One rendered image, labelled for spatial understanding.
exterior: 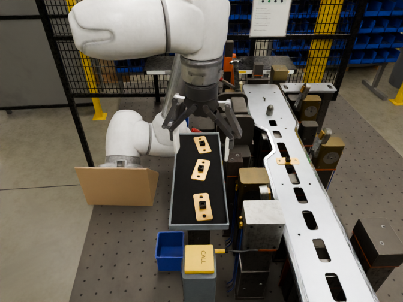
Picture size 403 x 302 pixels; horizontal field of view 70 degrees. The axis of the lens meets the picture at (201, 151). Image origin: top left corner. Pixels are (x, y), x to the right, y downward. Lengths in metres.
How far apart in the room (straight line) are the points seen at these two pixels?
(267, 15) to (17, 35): 2.27
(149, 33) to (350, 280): 0.74
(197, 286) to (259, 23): 1.59
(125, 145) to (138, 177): 0.16
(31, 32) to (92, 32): 2.68
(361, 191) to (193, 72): 1.16
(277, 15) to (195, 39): 1.40
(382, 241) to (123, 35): 0.81
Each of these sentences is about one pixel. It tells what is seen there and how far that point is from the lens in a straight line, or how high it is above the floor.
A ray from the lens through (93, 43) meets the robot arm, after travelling 0.56.
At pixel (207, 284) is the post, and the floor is 1.12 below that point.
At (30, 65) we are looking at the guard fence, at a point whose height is 0.61.
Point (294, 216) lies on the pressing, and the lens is 0.95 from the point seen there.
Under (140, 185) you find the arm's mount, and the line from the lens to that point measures 1.26.
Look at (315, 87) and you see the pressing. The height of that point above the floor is 1.00.
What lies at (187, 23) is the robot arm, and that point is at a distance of 0.56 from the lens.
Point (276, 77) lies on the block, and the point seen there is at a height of 1.02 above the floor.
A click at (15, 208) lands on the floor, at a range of 2.64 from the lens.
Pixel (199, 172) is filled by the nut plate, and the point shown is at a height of 1.16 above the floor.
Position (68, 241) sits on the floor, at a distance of 2.25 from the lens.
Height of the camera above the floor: 1.70
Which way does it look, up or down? 38 degrees down
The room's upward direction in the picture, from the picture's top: straight up
